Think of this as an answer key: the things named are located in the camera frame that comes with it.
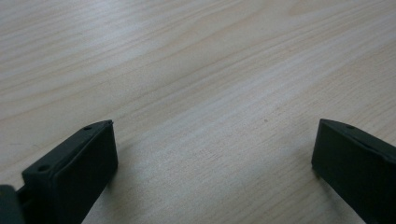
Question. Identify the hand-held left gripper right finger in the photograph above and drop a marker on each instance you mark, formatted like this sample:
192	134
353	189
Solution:
355	165

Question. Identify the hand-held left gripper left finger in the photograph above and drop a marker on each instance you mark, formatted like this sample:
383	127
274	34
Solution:
73	175

